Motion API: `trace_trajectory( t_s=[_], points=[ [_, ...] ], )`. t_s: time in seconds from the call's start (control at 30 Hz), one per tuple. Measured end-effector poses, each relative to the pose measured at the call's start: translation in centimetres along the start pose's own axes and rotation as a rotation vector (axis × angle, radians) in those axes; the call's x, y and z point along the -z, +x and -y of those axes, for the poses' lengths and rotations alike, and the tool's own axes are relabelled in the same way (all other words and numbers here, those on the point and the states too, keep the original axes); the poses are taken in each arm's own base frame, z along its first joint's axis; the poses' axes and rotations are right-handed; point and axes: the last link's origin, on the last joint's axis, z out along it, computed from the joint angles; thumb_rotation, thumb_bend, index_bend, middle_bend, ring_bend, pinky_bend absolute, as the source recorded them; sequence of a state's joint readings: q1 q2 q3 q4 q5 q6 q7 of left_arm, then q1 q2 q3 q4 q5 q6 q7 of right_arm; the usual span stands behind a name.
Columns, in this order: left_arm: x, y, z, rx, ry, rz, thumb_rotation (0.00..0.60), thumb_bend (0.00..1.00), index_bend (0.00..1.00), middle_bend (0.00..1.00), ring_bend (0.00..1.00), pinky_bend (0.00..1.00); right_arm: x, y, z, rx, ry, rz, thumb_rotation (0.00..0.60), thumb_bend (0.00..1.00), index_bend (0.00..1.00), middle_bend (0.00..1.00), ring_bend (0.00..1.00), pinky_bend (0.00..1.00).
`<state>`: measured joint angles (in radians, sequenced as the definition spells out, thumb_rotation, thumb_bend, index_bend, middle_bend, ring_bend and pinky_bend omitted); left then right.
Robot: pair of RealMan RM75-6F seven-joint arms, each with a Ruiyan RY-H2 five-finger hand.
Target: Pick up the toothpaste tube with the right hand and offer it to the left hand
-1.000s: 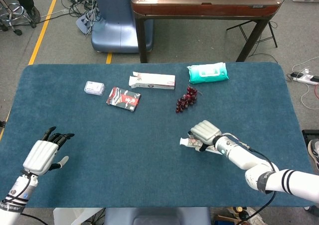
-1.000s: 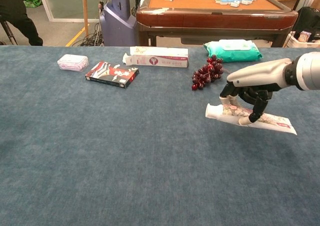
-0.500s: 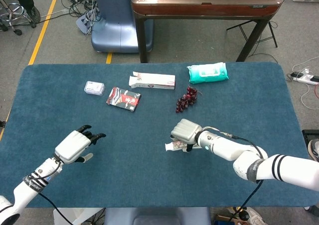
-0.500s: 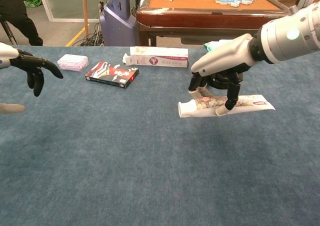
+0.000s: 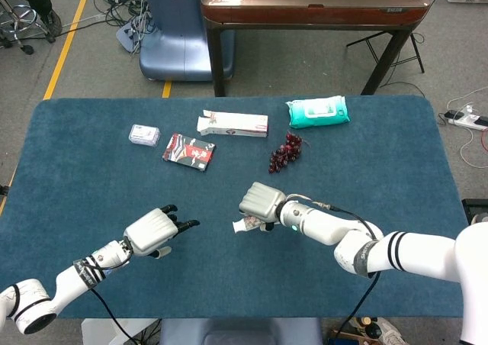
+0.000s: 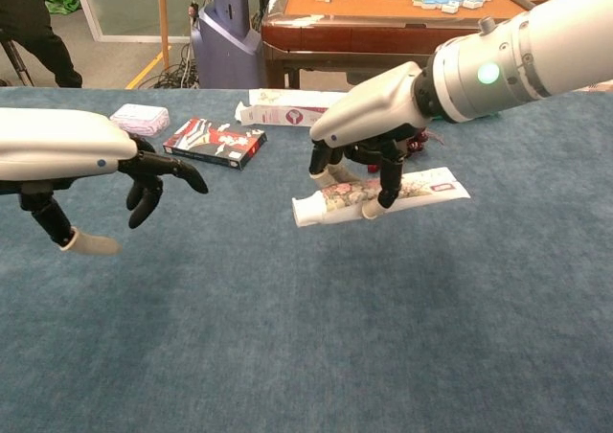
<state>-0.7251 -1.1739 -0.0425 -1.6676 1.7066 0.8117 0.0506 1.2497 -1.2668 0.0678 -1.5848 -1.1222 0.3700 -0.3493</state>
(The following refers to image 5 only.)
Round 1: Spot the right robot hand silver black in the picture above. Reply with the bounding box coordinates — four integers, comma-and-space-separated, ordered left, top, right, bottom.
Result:
239, 182, 287, 231

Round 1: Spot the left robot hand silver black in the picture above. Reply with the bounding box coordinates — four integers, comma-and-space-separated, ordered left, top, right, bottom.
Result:
124, 204, 201, 259

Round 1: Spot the white toothpaste tube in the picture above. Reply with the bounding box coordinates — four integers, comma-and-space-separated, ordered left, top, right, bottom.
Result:
232, 214, 268, 234

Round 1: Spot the white toothpaste carton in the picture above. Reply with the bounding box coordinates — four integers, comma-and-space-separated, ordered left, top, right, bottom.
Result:
196, 109, 269, 139

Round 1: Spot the dark red grape bunch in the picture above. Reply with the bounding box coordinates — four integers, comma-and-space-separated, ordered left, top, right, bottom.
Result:
268, 131, 306, 175

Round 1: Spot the blue felt table mat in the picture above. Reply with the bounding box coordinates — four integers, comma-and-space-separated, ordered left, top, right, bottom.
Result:
0, 95, 470, 320

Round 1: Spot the red black printed box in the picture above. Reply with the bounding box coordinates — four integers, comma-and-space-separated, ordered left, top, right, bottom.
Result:
162, 133, 217, 173

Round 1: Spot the clear plastic card case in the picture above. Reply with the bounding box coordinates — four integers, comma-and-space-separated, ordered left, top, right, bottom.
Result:
128, 124, 161, 148

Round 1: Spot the green wet wipes pack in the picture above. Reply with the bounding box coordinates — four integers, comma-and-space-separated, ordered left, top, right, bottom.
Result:
285, 95, 351, 129

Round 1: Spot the blue grey robot torso base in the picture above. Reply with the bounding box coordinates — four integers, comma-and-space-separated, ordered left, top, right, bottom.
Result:
159, 317, 324, 345

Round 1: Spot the white sneaker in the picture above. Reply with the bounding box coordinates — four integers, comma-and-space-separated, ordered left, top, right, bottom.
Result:
375, 317, 411, 345

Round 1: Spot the blue grey machine base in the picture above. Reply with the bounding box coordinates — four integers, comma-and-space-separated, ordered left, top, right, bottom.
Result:
139, 0, 236, 82

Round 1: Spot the brown wooden table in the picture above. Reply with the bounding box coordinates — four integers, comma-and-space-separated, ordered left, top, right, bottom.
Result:
201, 0, 432, 97

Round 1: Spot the black metal folding stand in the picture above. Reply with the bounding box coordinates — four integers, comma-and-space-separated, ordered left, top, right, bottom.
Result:
345, 30, 426, 74

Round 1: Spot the white power strip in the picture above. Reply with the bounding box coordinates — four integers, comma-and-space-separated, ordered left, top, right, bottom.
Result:
445, 110, 488, 128

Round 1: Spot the chrome stool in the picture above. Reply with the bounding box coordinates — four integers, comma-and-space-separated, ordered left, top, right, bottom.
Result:
0, 0, 56, 56

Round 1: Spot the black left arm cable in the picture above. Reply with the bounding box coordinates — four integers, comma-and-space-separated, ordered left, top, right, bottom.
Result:
89, 245, 139, 345

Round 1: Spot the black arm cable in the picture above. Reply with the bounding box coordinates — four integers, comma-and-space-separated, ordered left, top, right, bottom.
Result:
285, 193, 383, 342
89, 245, 139, 345

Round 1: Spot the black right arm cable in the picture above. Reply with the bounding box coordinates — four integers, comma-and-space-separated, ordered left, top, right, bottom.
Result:
285, 193, 383, 342

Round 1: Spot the white floor cable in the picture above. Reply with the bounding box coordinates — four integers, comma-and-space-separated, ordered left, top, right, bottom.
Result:
445, 87, 488, 169

